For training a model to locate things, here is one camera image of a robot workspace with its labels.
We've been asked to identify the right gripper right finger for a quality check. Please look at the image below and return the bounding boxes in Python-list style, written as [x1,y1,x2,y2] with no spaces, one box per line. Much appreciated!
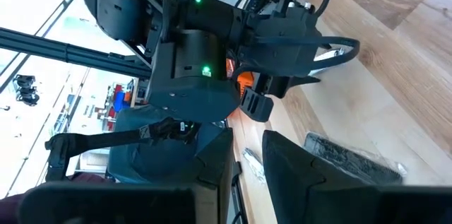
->
[261,130,452,224]

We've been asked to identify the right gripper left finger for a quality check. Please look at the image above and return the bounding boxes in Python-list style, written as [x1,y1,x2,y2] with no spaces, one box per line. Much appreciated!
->
[17,128,236,224]

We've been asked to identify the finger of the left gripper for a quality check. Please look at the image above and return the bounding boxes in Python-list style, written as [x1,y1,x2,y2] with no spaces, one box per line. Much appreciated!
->
[271,77,321,98]

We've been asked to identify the comb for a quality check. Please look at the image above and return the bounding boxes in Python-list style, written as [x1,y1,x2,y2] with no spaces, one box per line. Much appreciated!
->
[302,131,404,187]

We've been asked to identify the black jointed arm stand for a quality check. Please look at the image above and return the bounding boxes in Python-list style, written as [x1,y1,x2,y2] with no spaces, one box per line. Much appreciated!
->
[44,117,201,182]

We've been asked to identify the orange plastic basket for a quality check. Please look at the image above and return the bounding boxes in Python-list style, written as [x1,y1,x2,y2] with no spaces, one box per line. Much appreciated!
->
[225,57,256,100]

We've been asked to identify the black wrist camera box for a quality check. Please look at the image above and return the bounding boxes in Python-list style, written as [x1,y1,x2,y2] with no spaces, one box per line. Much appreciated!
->
[243,3,321,78]

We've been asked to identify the black looped camera cable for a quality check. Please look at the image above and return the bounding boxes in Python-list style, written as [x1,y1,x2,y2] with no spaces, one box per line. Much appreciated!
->
[254,0,361,73]

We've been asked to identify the black diagonal frame strut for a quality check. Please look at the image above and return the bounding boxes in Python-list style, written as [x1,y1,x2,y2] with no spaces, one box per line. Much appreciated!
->
[0,28,153,79]

